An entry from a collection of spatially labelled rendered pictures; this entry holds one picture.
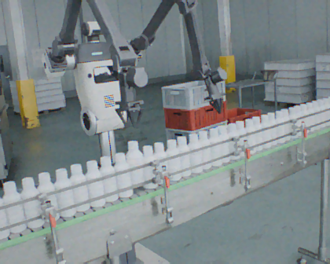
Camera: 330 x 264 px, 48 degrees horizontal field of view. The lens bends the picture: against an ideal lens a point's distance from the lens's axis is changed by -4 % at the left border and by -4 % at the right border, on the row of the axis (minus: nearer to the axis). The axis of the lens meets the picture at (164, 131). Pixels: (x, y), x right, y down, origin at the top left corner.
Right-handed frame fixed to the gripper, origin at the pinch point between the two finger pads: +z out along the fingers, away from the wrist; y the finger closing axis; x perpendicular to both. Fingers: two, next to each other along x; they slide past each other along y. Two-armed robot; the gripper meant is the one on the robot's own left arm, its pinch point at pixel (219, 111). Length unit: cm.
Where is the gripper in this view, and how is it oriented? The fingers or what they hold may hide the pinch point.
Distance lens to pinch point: 201.0
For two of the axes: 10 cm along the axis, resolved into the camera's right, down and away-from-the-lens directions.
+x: -5.3, 2.2, 8.2
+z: 2.9, 9.6, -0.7
